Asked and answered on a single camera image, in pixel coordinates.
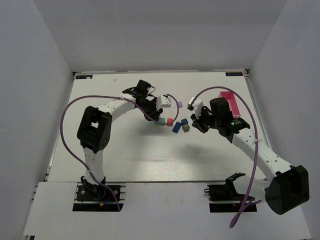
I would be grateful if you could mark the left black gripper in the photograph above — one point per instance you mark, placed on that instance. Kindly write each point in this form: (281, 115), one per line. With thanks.
(154, 111)

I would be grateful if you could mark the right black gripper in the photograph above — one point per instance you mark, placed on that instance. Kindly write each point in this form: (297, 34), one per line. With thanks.
(200, 122)

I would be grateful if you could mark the pink plastic box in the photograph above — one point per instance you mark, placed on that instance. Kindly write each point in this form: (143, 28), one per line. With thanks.
(231, 99)

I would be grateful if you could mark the red wood cube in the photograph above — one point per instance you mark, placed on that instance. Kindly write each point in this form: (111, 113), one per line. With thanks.
(170, 122)

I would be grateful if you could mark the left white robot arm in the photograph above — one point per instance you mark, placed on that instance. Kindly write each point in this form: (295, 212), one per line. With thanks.
(94, 131)

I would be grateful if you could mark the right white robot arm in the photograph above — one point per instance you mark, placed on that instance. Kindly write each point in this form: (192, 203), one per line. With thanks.
(286, 186)

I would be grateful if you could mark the long blue wood block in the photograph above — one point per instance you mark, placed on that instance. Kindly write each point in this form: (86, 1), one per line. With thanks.
(177, 127)

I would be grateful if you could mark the olive grey wood cube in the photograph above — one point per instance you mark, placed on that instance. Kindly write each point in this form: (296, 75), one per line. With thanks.
(185, 127)

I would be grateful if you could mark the small blue wood cube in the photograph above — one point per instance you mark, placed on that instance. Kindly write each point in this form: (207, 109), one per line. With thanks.
(184, 121)

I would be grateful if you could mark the right blue table label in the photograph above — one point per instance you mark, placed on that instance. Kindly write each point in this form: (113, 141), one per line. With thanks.
(234, 74)

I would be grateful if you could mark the blue table label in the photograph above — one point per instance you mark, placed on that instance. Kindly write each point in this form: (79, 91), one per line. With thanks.
(83, 77)
(234, 74)

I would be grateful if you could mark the left blue table label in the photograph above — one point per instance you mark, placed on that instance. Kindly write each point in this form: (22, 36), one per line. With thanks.
(83, 77)

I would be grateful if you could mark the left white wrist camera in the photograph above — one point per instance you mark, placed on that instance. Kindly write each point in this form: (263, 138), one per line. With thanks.
(163, 101)

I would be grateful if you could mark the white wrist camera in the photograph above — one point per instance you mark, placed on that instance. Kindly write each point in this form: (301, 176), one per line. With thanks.
(195, 106)
(163, 101)

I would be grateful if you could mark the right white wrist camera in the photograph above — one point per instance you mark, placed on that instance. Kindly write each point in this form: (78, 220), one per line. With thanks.
(195, 106)

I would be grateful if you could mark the aluminium table edge rail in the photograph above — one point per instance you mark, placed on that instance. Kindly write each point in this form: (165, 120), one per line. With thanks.
(254, 102)

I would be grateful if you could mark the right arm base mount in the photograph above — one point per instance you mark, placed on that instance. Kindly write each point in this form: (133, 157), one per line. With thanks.
(222, 199)

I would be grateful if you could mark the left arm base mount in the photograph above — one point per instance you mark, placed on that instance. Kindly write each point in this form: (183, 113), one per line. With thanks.
(86, 201)

